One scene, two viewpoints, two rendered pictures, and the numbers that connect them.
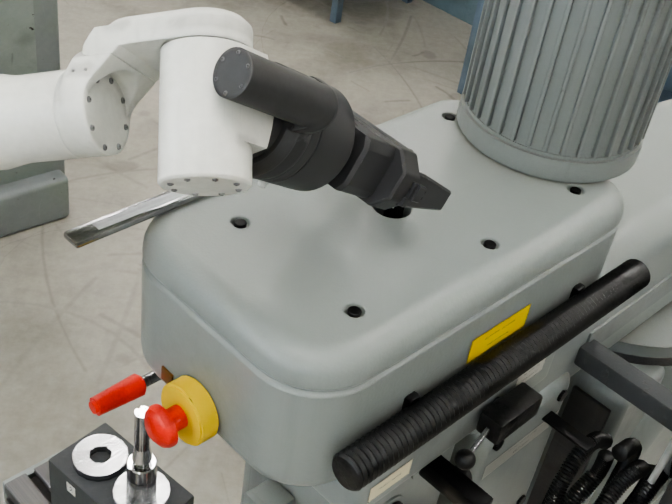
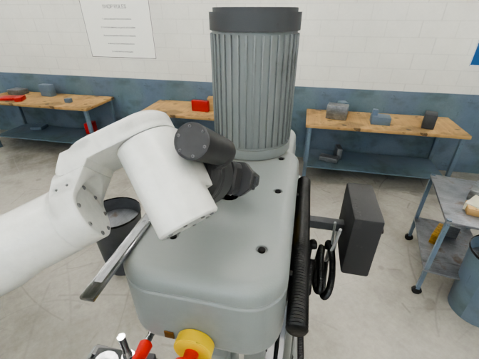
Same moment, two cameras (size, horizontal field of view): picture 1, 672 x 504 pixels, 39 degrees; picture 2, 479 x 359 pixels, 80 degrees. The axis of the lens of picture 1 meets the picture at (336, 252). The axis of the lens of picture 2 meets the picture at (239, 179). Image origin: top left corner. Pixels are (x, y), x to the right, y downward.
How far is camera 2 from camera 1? 0.41 m
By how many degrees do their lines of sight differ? 24
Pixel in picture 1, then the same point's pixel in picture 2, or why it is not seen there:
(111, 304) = (61, 289)
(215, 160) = (199, 204)
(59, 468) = not seen: outside the picture
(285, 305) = (232, 266)
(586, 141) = (279, 138)
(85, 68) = (65, 184)
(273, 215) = not seen: hidden behind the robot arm
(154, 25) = (109, 134)
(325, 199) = not seen: hidden behind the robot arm
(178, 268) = (160, 278)
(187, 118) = (167, 185)
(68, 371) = (55, 324)
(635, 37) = (287, 89)
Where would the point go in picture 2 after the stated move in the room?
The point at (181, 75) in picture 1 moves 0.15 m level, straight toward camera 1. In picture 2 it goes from (147, 159) to (258, 248)
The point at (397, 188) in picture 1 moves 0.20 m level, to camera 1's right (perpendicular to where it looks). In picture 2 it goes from (251, 181) to (344, 156)
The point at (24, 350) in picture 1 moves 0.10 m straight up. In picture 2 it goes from (31, 328) to (26, 320)
